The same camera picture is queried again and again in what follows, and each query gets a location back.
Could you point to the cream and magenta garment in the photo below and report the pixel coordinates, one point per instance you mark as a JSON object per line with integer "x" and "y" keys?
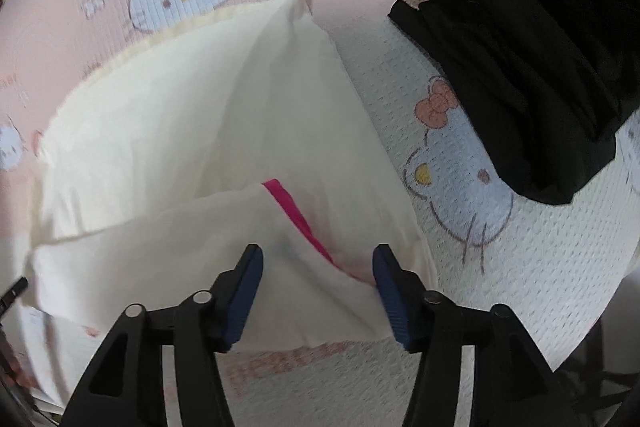
{"x": 175, "y": 107}

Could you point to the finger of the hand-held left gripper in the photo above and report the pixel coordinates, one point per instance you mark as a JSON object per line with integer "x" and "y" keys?
{"x": 12, "y": 294}

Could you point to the pink cat printed blanket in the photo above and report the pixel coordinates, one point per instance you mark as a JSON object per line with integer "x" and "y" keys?
{"x": 500, "y": 307}

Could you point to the black garment pile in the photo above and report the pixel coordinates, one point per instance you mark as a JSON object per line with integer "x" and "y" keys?
{"x": 525, "y": 57}

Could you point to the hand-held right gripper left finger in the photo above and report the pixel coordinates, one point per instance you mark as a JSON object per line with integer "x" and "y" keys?
{"x": 245, "y": 302}

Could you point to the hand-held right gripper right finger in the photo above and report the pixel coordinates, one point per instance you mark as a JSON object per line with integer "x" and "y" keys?
{"x": 395, "y": 307}

